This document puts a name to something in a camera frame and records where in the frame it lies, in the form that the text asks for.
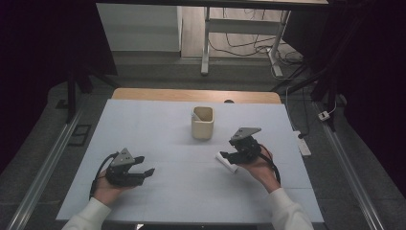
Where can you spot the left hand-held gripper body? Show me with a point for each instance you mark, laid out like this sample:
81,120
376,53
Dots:
123,175

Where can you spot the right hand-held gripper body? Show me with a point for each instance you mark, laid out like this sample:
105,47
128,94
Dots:
247,147

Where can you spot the short white tube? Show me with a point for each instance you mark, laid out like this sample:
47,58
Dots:
227,165

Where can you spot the beige square pen holder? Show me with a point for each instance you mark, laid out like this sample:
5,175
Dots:
204,127

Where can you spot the person's left hand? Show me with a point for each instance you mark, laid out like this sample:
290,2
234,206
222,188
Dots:
110,193

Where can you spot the person's right hand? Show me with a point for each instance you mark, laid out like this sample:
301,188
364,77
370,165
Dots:
263,172

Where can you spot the pale blue table mat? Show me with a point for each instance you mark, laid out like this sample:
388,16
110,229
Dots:
159,143

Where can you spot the black table grommet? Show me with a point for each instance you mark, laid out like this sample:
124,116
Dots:
229,101

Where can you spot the white power strip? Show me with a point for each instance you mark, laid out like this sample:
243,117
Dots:
302,145

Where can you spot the wooden table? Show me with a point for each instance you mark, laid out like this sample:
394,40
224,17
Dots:
191,95

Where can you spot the small white adapter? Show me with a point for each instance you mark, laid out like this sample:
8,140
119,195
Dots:
323,115

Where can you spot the black metal stand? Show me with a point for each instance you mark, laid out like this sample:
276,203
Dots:
325,86
72,92

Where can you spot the white cabinet panel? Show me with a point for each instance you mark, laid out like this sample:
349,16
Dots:
140,28

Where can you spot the black floor frame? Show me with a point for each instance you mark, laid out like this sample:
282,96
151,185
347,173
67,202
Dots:
79,135

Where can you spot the metal floor rail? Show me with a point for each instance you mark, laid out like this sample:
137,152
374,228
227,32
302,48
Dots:
44,169
348,172

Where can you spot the white desk frame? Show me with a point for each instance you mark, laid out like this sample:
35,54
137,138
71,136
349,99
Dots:
236,26

